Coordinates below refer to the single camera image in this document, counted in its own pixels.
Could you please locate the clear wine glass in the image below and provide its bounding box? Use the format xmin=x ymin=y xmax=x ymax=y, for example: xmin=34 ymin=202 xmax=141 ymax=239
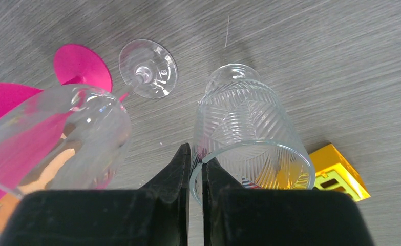
xmin=0 ymin=39 xmax=178 ymax=234
xmin=190 ymin=64 xmax=315 ymax=203

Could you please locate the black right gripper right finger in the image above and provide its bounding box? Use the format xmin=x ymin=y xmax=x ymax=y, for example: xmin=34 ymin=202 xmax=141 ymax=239
xmin=202 ymin=158 xmax=245 ymax=245

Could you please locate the clear wine glass front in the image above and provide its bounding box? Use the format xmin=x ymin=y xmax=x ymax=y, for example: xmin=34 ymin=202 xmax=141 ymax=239
xmin=0 ymin=39 xmax=178 ymax=234

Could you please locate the pink plastic wine glass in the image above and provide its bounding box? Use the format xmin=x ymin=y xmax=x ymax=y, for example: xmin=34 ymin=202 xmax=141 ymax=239
xmin=0 ymin=44 xmax=113 ymax=199

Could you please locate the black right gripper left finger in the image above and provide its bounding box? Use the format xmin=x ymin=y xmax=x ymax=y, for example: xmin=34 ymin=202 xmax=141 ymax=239
xmin=141 ymin=143 xmax=191 ymax=245

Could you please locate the colourful toy block calculator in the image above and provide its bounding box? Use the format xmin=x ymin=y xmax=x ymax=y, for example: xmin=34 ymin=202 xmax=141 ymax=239
xmin=241 ymin=143 xmax=371 ymax=203

